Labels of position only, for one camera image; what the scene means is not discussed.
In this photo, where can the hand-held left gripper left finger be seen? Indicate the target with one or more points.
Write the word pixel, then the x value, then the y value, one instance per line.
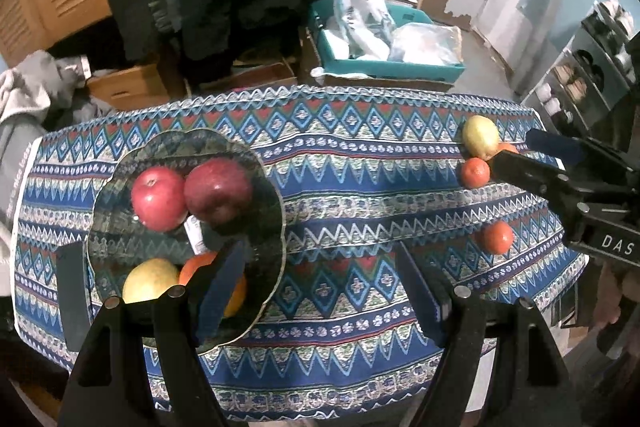
pixel 222 287

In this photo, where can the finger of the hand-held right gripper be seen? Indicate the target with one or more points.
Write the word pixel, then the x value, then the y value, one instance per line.
pixel 555 146
pixel 535 179

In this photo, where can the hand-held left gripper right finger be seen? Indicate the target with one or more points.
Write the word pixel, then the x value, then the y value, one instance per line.
pixel 420 297

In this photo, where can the orange tangerine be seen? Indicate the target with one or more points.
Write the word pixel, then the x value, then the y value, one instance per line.
pixel 474 173
pixel 507 148
pixel 192 268
pixel 495 238

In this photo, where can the clear glass bowl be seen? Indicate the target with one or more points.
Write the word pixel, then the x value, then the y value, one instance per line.
pixel 260 217

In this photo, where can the dark red apple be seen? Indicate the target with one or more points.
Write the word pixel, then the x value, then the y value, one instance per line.
pixel 217 192

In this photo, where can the bright red apple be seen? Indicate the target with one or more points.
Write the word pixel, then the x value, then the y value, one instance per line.
pixel 157 199

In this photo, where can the person's right hand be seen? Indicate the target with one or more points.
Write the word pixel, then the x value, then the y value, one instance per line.
pixel 612 292

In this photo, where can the group of shoes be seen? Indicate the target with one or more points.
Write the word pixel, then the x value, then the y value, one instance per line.
pixel 572 79

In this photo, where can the grey shoe rack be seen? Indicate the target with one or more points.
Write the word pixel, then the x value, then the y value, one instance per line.
pixel 585 42

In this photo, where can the blue patterned tablecloth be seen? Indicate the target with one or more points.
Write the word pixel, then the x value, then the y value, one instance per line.
pixel 350 187

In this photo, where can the clear plastic bags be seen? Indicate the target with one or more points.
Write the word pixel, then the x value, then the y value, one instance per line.
pixel 425 44

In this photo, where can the teal plastic crate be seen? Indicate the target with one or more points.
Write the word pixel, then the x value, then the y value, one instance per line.
pixel 380 69

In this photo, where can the flat cardboard box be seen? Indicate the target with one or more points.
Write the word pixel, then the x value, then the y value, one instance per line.
pixel 260 77

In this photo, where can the white table undercloth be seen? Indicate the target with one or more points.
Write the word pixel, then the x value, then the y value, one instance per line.
pixel 22 187

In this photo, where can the pile of grey white clothes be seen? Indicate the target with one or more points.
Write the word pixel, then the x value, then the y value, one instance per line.
pixel 35 77

